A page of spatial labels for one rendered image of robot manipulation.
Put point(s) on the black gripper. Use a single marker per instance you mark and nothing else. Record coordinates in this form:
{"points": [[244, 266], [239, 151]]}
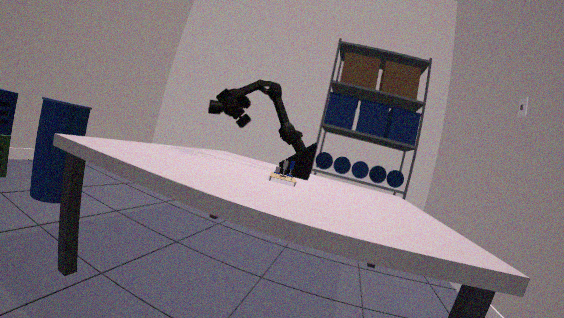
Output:
{"points": [[233, 109]]}

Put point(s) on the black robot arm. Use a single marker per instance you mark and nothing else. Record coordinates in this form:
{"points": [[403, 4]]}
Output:
{"points": [[287, 131]]}

